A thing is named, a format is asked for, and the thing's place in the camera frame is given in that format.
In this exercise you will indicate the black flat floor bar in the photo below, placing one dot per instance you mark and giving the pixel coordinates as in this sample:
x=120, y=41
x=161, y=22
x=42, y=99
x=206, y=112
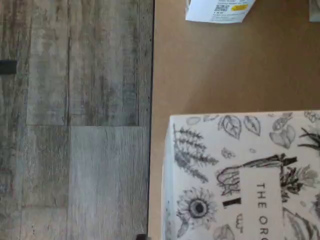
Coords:
x=7, y=67

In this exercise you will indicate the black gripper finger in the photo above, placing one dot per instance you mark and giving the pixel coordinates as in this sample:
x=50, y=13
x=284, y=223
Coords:
x=141, y=237

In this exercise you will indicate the white cracker box yellow strip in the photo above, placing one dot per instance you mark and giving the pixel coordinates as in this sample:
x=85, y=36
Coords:
x=250, y=180

